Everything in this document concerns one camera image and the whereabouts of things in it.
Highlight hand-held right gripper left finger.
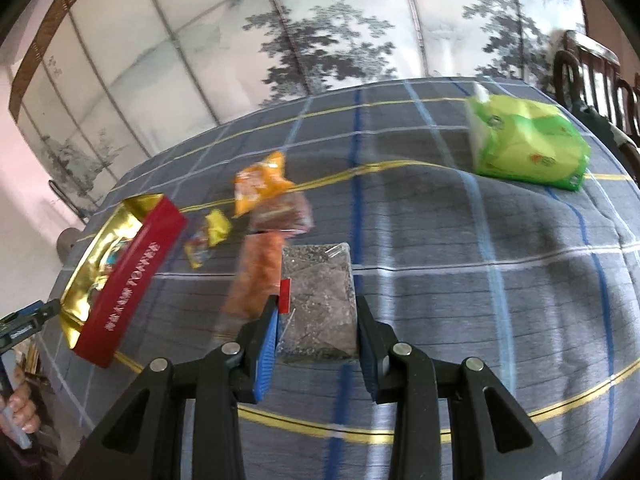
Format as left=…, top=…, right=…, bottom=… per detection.
left=62, top=292, right=281, bottom=480

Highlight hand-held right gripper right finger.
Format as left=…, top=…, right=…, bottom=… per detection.
left=356, top=296, right=558, bottom=480

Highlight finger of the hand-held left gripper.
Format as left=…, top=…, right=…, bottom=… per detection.
left=0, top=299, right=62, bottom=331

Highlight black sesame bar clear packet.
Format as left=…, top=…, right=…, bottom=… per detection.
left=276, top=242, right=360, bottom=365

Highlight orange peanut brittle clear packet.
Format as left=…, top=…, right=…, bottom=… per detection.
left=220, top=230, right=287, bottom=322

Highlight red tin box gold interior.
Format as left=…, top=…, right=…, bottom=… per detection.
left=59, top=192, right=188, bottom=368

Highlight yellow-ended clear candy packet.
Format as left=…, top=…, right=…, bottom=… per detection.
left=182, top=208, right=233, bottom=268

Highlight dark red clear snack packet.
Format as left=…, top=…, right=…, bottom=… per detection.
left=250, top=191, right=314, bottom=237

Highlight orange snack packet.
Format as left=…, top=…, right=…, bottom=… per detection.
left=232, top=151, right=294, bottom=218

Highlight person's left hand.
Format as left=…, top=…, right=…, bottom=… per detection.
left=0, top=389, right=42, bottom=436

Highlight round stone disc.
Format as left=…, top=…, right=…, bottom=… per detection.
left=56, top=227, right=84, bottom=262

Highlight black metal hoop stand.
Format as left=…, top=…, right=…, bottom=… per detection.
left=47, top=180, right=93, bottom=222

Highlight person's purple clothing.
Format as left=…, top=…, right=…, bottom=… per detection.
left=0, top=440, right=66, bottom=480

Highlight green tissue pack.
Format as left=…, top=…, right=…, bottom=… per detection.
left=465, top=84, right=592, bottom=192

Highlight ink landscape folding screen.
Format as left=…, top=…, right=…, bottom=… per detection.
left=10, top=0, right=588, bottom=201

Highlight dark wooden chair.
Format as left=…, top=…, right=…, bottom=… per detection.
left=615, top=72, right=640, bottom=137
left=552, top=30, right=623, bottom=113

